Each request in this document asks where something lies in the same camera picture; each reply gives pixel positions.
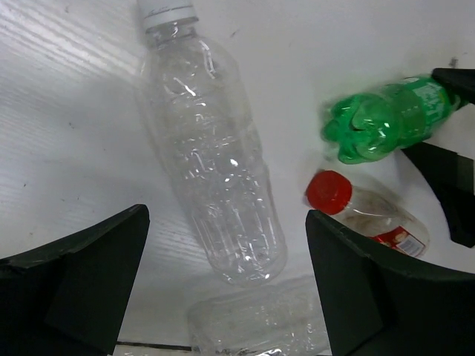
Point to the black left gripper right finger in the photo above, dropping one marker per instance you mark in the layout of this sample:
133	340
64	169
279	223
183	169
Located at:
377	301

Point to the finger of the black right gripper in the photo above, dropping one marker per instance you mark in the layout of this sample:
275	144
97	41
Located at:
458	83
451	178

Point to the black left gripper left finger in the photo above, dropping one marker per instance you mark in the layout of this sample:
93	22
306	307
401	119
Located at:
69	297

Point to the green plastic soda bottle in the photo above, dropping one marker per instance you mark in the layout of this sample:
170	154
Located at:
369	126

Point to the clear bottle white cap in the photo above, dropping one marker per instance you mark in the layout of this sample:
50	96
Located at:
198	115

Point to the clear bottle blue-white cap near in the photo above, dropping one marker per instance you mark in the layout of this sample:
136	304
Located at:
283	319

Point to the red cap labelled bottle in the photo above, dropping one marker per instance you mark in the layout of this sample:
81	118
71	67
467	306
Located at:
367	213

